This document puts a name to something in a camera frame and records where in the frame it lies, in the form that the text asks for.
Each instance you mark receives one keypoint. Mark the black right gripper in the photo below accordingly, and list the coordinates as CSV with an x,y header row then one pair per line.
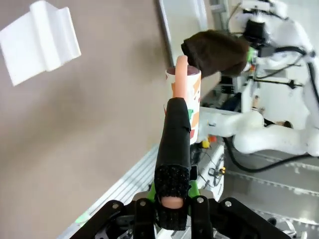
x,y
254,31

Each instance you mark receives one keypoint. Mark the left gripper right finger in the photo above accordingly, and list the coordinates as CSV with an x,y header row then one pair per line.
x,y
204,219

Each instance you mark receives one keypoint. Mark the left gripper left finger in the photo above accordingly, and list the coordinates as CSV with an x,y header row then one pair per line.
x,y
142,219

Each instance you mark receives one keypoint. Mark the dark brown cloth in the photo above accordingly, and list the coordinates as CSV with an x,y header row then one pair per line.
x,y
214,52

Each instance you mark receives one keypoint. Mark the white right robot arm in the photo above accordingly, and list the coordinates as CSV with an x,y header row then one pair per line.
x,y
274,139

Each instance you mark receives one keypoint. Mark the yellow connector plug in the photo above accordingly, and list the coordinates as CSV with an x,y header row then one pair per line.
x,y
205,144

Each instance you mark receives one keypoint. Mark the silver metal tray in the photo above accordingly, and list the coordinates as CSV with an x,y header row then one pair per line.
x,y
169,30

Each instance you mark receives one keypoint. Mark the white lint roller stand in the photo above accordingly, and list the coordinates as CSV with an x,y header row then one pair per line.
x,y
37,44

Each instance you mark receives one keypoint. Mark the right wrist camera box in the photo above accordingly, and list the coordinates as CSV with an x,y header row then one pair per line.
x,y
266,51

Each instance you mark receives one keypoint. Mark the aluminium table frame rail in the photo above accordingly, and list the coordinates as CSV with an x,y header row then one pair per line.
x,y
129,184

